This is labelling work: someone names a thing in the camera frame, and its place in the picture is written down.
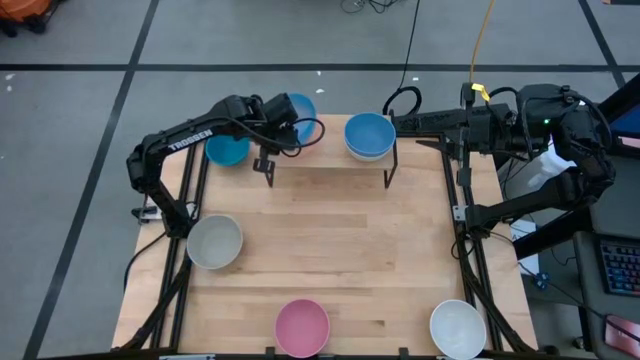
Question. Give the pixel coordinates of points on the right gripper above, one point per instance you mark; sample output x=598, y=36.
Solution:
x=490, y=130

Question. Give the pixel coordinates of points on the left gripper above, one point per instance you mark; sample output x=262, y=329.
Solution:
x=280, y=112

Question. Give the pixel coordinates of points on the blue bowl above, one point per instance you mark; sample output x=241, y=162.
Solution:
x=306, y=117
x=370, y=132

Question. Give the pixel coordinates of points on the teal bowl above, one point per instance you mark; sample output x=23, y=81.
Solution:
x=227, y=152

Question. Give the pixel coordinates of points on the grey bowl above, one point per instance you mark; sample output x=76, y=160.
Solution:
x=215, y=242

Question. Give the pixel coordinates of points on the pink bowl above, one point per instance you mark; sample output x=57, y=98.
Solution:
x=302, y=327

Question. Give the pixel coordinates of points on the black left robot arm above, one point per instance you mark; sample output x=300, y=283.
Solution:
x=190, y=134

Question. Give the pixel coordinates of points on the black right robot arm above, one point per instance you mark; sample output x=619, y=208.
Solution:
x=545, y=195

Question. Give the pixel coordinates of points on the wooden shelf black legs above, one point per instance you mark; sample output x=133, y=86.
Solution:
x=325, y=157

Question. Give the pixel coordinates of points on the yellow tape tag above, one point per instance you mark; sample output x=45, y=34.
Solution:
x=480, y=91

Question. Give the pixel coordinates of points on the white plastic bag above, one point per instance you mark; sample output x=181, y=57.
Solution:
x=547, y=165

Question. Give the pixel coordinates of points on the white paper sheet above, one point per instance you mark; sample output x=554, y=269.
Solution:
x=525, y=235

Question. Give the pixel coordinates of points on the computer monitor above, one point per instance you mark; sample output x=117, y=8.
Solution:
x=631, y=122

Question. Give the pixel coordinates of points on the grey side desk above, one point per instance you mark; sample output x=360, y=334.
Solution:
x=590, y=300

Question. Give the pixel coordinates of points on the backlit black keyboard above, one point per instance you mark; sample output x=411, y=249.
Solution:
x=622, y=267

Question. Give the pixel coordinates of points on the flat pink device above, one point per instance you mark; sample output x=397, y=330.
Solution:
x=622, y=335

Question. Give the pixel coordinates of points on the orange shop vacuum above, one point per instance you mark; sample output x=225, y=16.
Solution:
x=22, y=7

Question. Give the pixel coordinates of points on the black aluminium table frame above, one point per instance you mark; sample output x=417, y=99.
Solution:
x=177, y=315

